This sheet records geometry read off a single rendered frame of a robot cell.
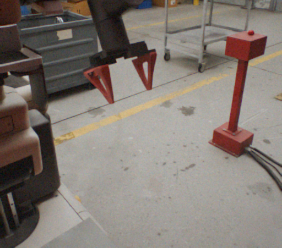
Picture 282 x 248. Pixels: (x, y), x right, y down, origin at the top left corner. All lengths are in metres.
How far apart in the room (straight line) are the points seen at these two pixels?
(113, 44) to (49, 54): 2.17
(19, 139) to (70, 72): 2.04
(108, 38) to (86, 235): 0.37
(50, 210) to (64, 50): 1.71
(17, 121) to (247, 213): 1.32
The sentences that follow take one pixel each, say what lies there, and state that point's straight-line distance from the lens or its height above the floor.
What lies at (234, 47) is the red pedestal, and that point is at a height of 0.75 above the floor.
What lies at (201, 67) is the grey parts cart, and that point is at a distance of 3.48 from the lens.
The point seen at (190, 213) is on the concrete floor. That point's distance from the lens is 1.72.
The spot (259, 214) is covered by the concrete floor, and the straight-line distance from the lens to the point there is 1.80.
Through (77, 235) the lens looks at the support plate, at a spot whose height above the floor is 1.00.
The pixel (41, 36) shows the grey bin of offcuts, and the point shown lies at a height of 0.63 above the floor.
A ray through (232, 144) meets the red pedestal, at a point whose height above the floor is 0.08.
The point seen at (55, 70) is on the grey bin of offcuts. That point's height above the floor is 0.30.
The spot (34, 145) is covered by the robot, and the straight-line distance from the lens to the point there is 0.87.
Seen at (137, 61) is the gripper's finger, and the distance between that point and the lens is 0.64.
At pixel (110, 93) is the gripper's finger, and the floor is 1.01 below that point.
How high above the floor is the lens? 1.25
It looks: 27 degrees down
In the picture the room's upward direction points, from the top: straight up
